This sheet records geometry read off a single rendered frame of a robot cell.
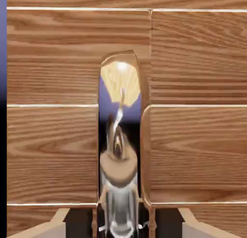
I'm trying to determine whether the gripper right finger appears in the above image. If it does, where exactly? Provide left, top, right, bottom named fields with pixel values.
left=155, top=207, right=243, bottom=238

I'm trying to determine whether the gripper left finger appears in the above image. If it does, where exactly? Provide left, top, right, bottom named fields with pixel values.
left=6, top=208, right=93, bottom=238

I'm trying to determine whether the wide wooden door front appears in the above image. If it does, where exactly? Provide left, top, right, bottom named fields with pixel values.
left=6, top=9, right=151, bottom=106

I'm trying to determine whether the narrow wooden door front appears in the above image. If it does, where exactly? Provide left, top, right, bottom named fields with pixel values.
left=150, top=10, right=247, bottom=106

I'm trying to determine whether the wooden cabinet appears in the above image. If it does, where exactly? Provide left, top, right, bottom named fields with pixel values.
left=6, top=0, right=247, bottom=238

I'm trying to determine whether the wooden drawer front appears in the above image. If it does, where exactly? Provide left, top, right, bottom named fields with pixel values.
left=6, top=106, right=247, bottom=205

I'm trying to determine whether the curved shiny metal handle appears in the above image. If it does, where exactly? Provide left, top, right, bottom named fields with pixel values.
left=96, top=50, right=157, bottom=238

